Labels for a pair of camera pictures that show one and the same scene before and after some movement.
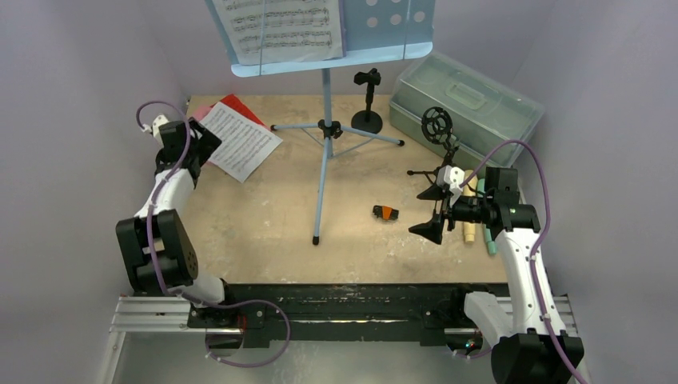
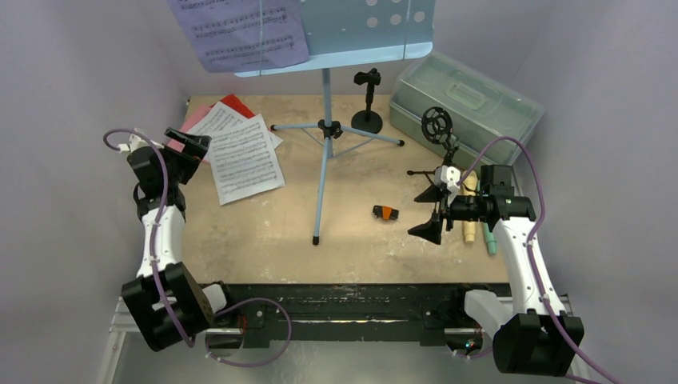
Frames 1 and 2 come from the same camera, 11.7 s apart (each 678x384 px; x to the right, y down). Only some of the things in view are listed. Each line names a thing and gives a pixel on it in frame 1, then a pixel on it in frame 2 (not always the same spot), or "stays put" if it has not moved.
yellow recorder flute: (469, 190) stays put
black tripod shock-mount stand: (436, 127) stays put
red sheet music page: (232, 102) stays put
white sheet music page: (258, 31) -> (245, 162)
